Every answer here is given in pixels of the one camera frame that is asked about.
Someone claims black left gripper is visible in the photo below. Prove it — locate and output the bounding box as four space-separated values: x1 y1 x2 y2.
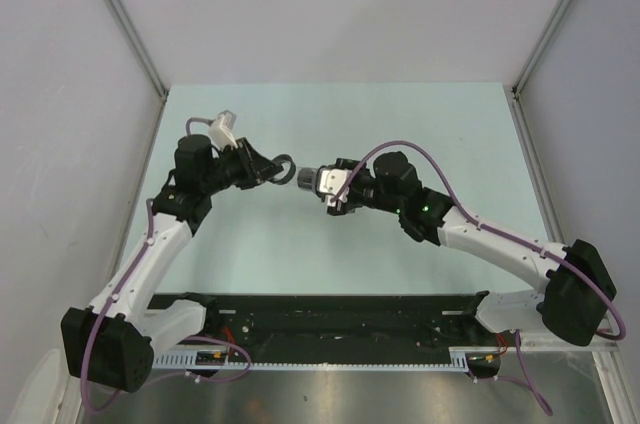
201 138 283 196

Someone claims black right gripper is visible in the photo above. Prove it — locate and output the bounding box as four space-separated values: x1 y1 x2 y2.
328 157 404 214

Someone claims clear elbow pipe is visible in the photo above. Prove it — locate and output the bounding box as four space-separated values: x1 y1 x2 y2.
269 154 320 193

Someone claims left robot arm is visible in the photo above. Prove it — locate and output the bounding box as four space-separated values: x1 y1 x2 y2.
61 134 295 392

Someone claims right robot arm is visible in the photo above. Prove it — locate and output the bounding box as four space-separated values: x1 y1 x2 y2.
310 151 617 347

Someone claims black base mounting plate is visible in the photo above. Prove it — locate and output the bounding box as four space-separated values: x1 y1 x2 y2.
145 292 515 348

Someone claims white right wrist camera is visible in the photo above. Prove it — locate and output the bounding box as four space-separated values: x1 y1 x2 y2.
316 167 352 207

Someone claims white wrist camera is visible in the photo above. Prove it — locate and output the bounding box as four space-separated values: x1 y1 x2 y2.
208 110 238 150
316 167 352 207

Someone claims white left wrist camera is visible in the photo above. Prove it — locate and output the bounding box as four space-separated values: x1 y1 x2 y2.
208 110 238 150

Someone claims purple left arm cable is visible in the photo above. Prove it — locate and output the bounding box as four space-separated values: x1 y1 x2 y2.
79 116 254 415

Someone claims white slotted cable duct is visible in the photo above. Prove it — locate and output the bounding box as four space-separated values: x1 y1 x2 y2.
152 346 514 372

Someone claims aluminium frame post left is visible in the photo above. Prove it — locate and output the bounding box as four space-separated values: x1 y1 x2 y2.
103 0 169 103

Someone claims aluminium frame post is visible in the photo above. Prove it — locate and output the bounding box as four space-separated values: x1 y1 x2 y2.
511 0 576 99
103 0 169 103

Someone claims aluminium frame post right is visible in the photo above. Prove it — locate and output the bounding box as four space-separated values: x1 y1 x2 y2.
511 0 576 99

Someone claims aluminium frame rail right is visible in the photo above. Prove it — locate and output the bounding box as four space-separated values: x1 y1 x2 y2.
508 86 640 424

